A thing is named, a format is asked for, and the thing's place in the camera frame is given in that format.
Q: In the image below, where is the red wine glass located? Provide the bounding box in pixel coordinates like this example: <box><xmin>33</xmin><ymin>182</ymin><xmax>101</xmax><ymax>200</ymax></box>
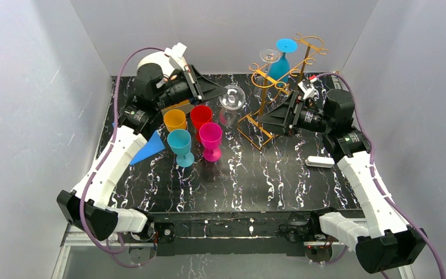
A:
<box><xmin>190</xmin><ymin>105</ymin><xmax>213</xmax><ymax>142</ymax></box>

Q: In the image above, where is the white cylindrical drawer box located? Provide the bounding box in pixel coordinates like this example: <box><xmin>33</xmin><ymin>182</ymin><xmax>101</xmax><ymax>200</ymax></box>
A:
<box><xmin>137</xmin><ymin>51</ymin><xmax>175</xmax><ymax>76</ymax></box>

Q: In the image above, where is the clear wine glass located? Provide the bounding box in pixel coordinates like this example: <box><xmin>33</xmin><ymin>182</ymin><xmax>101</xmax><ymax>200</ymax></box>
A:
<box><xmin>253</xmin><ymin>49</ymin><xmax>280</xmax><ymax>99</ymax></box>
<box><xmin>219</xmin><ymin>84</ymin><xmax>246</xmax><ymax>127</ymax></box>

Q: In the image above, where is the gold wire glass rack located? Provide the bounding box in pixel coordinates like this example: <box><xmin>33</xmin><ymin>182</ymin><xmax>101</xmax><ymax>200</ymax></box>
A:
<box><xmin>237</xmin><ymin>33</ymin><xmax>329</xmax><ymax>151</ymax></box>

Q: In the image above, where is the yellow wine glass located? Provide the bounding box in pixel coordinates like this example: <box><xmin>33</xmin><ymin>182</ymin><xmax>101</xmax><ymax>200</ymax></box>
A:
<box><xmin>163</xmin><ymin>109</ymin><xmax>187</xmax><ymax>132</ymax></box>

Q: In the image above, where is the magenta wine glass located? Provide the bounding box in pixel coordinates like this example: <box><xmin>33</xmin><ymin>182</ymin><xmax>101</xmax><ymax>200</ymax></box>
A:
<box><xmin>199</xmin><ymin>123</ymin><xmax>222</xmax><ymax>162</ymax></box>

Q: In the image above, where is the light blue wine glass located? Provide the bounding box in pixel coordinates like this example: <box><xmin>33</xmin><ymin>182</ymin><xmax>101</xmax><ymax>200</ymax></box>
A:
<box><xmin>167</xmin><ymin>129</ymin><xmax>195</xmax><ymax>167</ymax></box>

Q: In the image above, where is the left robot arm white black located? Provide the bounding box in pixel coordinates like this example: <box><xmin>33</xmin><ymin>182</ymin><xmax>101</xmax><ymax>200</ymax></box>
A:
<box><xmin>56</xmin><ymin>63</ymin><xmax>226</xmax><ymax>243</ymax></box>

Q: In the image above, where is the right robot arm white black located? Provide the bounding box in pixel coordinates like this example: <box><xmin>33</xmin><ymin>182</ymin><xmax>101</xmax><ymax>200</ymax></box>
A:
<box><xmin>258</xmin><ymin>89</ymin><xmax>426</xmax><ymax>274</ymax></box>

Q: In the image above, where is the teal wine glass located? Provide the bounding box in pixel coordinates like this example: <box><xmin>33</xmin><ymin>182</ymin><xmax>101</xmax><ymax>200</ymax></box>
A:
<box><xmin>268</xmin><ymin>38</ymin><xmax>297</xmax><ymax>83</ymax></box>

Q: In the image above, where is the white oblong case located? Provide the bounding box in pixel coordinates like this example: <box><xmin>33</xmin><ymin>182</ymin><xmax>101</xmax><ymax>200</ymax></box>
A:
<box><xmin>305</xmin><ymin>156</ymin><xmax>335</xmax><ymax>168</ymax></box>

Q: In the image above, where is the blue flat sheet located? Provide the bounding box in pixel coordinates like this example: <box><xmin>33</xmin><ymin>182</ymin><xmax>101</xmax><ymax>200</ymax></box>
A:
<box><xmin>115</xmin><ymin>126</ymin><xmax>165</xmax><ymax>165</ymax></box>

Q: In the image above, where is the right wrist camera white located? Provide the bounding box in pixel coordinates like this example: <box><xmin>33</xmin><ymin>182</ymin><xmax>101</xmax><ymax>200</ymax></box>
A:
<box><xmin>297</xmin><ymin>76</ymin><xmax>316</xmax><ymax>102</ymax></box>

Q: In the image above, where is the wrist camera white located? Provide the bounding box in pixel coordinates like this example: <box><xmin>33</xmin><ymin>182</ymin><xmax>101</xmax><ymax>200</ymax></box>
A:
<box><xmin>164</xmin><ymin>42</ymin><xmax>188</xmax><ymax>71</ymax></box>
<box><xmin>297</xmin><ymin>76</ymin><xmax>316</xmax><ymax>102</ymax></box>

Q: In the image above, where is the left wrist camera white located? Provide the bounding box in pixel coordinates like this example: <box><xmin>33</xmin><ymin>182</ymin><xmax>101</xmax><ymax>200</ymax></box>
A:
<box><xmin>164</xmin><ymin>42</ymin><xmax>188</xmax><ymax>71</ymax></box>

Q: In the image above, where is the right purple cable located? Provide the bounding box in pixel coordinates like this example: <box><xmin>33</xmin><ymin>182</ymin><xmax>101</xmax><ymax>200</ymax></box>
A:
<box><xmin>309</xmin><ymin>72</ymin><xmax>446</xmax><ymax>279</ymax></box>

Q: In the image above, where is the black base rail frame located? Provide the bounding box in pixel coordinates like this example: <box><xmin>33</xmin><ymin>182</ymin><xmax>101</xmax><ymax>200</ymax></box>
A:
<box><xmin>59</xmin><ymin>209</ymin><xmax>347</xmax><ymax>266</ymax></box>

